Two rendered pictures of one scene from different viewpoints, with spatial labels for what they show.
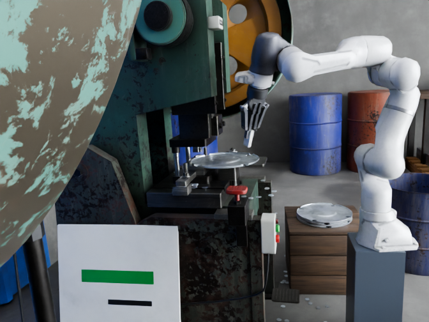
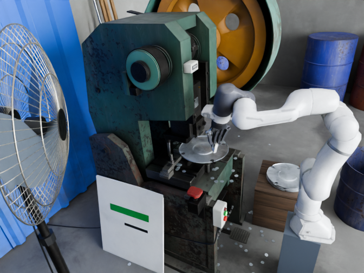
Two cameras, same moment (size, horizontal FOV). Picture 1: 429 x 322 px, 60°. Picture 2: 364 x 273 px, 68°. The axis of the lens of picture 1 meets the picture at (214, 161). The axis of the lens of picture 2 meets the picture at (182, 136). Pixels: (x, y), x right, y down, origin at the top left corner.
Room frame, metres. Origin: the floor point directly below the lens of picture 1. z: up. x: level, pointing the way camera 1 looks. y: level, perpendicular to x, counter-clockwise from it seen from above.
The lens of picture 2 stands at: (0.23, -0.34, 1.66)
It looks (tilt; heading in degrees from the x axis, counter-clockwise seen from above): 30 degrees down; 18
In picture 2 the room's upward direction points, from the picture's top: 5 degrees counter-clockwise
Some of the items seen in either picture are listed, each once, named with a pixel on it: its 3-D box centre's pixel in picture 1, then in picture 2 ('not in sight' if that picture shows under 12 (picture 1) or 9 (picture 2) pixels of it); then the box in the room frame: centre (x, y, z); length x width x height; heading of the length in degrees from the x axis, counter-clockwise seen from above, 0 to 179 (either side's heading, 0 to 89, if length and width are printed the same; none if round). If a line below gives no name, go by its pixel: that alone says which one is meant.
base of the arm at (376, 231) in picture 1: (386, 225); (313, 219); (1.37, -0.66, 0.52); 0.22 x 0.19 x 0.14; 80
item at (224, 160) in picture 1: (225, 159); (203, 148); (1.55, -0.05, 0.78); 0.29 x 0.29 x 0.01
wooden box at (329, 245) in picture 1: (323, 246); (284, 196); (1.91, -0.58, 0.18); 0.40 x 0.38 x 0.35; 83
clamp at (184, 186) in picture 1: (185, 176); (170, 162); (1.42, 0.12, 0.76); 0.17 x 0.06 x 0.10; 167
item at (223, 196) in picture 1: (198, 184); (186, 158); (1.58, 0.08, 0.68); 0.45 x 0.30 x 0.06; 167
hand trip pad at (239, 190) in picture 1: (237, 198); (194, 196); (1.21, -0.07, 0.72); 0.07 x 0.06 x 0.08; 77
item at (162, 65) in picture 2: (161, 25); (147, 70); (1.35, 0.15, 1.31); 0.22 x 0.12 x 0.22; 77
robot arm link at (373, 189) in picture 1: (372, 175); (310, 184); (1.42, -0.62, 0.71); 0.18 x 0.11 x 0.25; 3
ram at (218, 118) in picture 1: (202, 100); (188, 106); (1.57, 0.04, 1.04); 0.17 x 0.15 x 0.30; 77
